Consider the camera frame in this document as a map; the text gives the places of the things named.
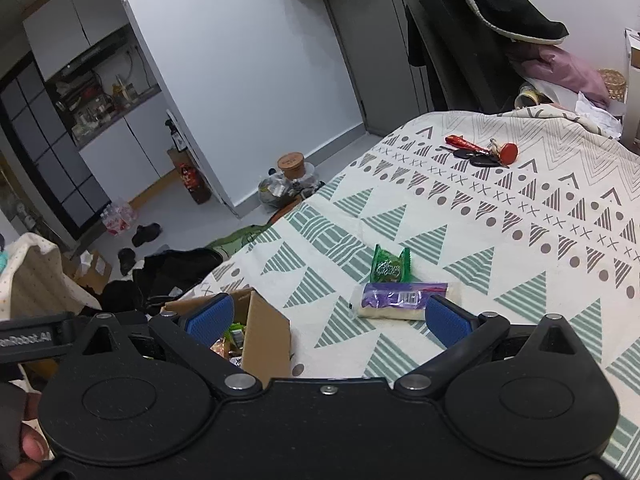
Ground red keychain pouch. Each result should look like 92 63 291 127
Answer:
445 135 490 155

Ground purple bread roll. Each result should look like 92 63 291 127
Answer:
349 281 449 322

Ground red bottle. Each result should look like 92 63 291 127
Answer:
177 162 211 206

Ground black jacket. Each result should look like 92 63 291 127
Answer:
406 0 569 68

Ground crumpled white paper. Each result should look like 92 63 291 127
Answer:
575 91 625 138

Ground person's left hand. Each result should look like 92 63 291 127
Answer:
9 393 57 480

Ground green cloth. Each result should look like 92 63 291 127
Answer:
205 225 275 262

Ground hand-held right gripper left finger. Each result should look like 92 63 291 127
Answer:
80 292 263 395

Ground printed blanket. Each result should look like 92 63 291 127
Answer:
182 105 640 480

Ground black car keys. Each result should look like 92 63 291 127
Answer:
440 145 511 170

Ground dark green snack packet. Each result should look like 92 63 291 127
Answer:
369 244 412 285

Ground wicker basket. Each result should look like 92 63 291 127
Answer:
597 67 628 104

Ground glass jar wooden lid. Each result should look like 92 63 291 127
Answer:
257 152 322 211

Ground pack of water bottles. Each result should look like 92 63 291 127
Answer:
100 200 139 237

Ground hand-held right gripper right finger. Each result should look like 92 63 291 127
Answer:
392 295 576 396

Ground black framed glass door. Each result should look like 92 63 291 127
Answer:
0 55 113 241

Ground pink garment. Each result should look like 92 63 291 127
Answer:
517 45 609 107

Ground black bag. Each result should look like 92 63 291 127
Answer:
102 247 224 312

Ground small flat cardboard box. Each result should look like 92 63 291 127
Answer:
72 250 114 294

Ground black range hood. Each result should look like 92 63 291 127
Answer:
46 27 130 83

